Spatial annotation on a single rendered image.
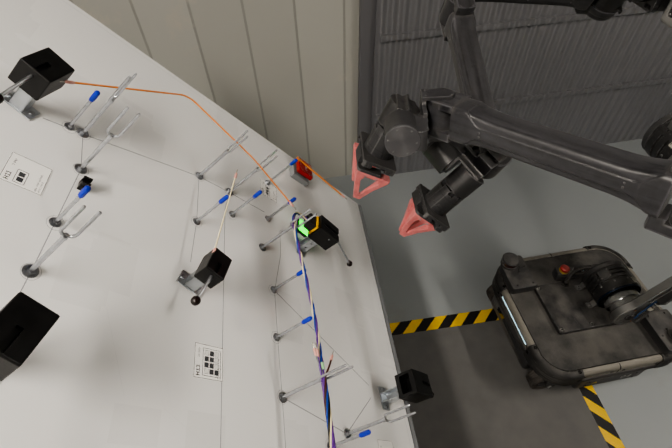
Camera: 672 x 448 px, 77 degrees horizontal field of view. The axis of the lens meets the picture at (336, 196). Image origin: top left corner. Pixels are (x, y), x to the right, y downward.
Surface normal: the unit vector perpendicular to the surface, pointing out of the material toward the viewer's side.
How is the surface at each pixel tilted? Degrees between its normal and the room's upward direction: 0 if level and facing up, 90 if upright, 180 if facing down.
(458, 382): 0
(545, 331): 0
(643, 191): 84
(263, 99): 90
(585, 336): 0
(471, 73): 24
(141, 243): 51
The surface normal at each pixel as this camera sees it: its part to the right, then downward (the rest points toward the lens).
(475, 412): -0.03, -0.68
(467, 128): -0.73, 0.44
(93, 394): 0.75, -0.52
